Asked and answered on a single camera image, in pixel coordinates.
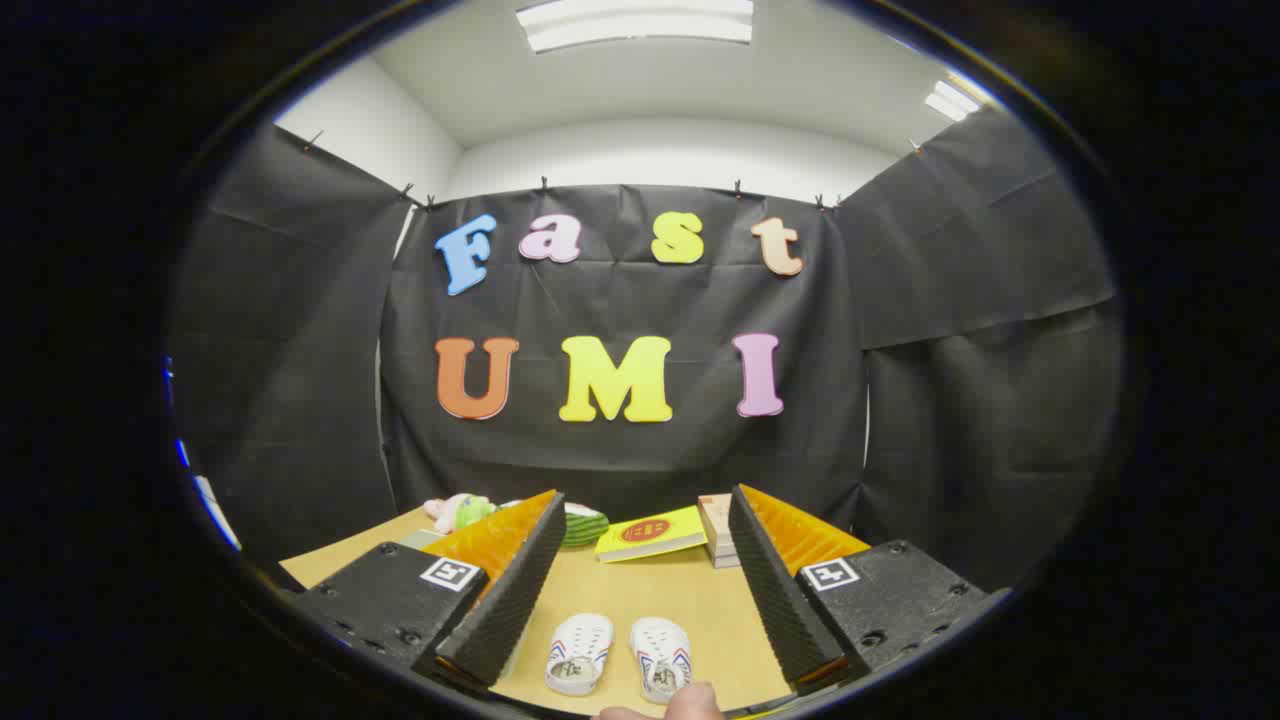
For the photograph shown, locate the pink and green plush toy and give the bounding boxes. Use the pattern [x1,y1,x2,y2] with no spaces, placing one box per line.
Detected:
[422,493,498,534]

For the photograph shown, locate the small ceiling light panel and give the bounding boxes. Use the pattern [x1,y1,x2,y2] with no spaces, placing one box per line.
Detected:
[924,80,982,123]

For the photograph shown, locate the yellow book red circle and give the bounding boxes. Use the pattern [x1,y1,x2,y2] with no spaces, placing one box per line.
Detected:
[595,505,709,564]

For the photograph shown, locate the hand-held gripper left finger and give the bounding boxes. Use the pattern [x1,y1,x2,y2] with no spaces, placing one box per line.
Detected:
[293,489,568,689]

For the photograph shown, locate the watermelon slice plush toy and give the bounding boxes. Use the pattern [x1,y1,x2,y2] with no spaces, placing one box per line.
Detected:
[560,503,611,548]

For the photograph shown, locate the white shoe red blue stripes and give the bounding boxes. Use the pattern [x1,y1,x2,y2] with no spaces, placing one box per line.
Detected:
[545,613,615,697]
[629,617,693,705]

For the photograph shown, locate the large ceiling light panel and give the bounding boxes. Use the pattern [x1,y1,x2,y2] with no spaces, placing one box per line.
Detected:
[515,0,754,54]

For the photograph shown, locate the beige cover book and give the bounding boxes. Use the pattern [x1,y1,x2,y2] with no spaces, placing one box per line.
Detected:
[698,493,738,551]

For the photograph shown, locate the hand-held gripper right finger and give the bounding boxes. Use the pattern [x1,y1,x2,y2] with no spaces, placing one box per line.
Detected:
[727,484,989,695]

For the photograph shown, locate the black backdrop cloth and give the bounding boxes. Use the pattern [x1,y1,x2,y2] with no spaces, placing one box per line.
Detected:
[168,105,1121,591]

